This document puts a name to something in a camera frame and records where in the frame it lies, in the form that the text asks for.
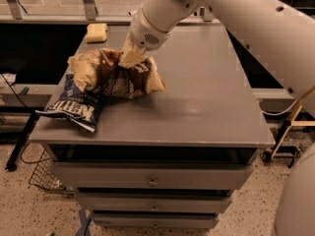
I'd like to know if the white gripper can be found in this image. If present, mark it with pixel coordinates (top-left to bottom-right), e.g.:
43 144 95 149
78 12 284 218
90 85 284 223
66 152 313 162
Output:
118 4 170 69

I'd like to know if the brown chip bag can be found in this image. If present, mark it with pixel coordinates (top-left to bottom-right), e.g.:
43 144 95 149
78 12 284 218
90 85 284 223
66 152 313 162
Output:
68 48 166 98

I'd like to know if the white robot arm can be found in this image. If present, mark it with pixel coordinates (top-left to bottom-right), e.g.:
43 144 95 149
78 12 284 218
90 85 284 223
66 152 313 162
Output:
119 0 315 115

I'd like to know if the blue Kettle chip bag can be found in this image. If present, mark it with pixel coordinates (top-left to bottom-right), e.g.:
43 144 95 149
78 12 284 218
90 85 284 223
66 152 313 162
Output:
35 74 105 133

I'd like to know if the yellow sponge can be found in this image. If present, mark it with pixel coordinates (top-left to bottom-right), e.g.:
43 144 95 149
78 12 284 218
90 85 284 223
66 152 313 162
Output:
85 24 107 43

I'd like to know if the black table leg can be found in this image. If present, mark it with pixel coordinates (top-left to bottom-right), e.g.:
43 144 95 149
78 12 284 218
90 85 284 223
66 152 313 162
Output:
5 111 37 172

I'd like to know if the top drawer with knob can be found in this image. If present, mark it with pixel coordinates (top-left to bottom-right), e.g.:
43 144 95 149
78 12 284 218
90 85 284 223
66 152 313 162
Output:
51 162 253 190

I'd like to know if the drawer with knob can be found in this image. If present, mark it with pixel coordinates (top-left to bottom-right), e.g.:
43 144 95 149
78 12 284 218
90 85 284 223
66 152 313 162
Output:
92 213 219 229
76 193 231 213
51 162 253 190

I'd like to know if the middle drawer with knob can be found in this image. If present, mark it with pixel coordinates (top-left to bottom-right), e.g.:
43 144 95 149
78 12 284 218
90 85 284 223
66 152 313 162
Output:
76 193 231 213

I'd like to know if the bottom drawer with knob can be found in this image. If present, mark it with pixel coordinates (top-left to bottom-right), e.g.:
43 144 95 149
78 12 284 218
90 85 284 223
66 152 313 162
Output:
92 213 219 229

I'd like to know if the wheeled stand at right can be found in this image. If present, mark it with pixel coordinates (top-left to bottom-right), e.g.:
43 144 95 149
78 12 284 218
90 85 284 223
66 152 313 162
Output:
260 86 315 169

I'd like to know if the metal window rail frame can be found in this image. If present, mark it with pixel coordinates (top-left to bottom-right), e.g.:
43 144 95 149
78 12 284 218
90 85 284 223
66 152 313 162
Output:
0 0 315 27

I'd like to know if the black cable on floor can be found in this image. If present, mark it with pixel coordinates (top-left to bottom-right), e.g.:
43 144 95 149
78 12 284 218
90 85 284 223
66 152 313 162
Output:
19 141 51 165

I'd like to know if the wire mesh basket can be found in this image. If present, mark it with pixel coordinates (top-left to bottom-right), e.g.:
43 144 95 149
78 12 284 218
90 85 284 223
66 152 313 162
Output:
29 151 74 195

